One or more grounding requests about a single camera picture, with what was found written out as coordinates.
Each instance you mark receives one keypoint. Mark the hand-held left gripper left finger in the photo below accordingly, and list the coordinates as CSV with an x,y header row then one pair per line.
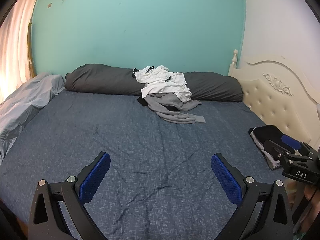
x,y
96,177

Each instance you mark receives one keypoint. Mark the dark grey long pillow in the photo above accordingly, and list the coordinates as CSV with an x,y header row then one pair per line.
x,y
100,80

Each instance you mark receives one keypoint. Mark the white shirt with black trim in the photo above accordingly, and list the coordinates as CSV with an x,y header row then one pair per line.
x,y
152,73

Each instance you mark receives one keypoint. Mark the cream tufted headboard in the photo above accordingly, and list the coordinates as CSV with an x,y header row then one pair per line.
x,y
275,100

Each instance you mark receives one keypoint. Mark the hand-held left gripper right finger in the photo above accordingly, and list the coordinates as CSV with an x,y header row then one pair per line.
x,y
225,177

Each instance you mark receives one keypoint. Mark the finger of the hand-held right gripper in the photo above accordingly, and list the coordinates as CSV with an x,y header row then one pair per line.
x,y
275,150
291,142

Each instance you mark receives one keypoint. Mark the wooden window frame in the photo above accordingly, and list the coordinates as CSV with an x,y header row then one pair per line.
x,y
31,55

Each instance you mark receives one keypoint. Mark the light grey duvet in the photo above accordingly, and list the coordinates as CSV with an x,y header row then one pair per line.
x,y
25,100

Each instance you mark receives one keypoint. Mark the folded black and grey garment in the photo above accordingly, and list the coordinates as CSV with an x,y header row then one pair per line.
x,y
262,135

